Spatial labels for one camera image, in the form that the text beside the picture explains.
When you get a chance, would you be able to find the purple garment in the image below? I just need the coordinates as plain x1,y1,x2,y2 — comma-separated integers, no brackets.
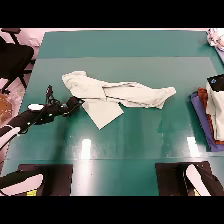
190,91,224,153

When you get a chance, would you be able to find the black mounting plate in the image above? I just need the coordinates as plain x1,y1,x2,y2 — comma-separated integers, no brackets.
17,163,74,197
155,161,221,197

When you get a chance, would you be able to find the white T-shirt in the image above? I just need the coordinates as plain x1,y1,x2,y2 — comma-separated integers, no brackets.
61,70,177,131

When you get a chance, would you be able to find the black office chair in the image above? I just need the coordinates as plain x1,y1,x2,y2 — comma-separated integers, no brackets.
0,28,36,95

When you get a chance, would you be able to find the white garment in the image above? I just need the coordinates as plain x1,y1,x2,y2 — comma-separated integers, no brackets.
205,82,224,142

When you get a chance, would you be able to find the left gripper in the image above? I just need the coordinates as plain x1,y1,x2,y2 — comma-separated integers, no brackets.
59,96,85,117

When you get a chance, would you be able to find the rust garment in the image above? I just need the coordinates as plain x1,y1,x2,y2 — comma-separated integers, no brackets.
197,87,224,145

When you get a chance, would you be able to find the heap of clothes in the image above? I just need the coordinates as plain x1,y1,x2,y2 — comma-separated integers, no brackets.
206,28,224,52

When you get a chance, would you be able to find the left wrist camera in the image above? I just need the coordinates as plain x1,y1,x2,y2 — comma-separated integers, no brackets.
45,84,62,106

